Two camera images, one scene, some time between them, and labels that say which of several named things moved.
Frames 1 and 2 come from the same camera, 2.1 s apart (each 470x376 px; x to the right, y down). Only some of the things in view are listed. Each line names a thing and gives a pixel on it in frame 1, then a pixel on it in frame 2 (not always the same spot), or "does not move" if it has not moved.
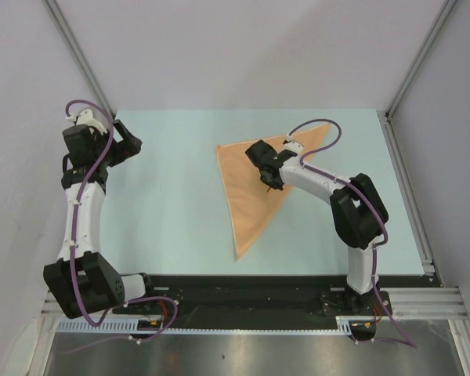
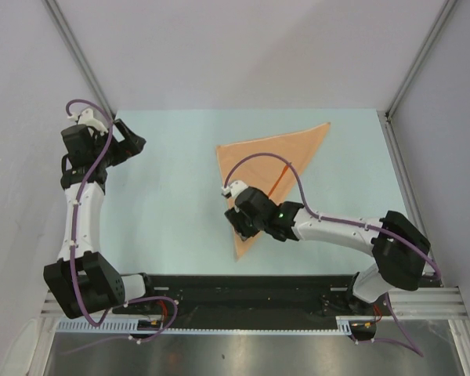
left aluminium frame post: [78, 52] does not move
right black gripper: [275, 186] to [235, 215]
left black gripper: [127, 147] does not move
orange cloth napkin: [251, 200] does not move
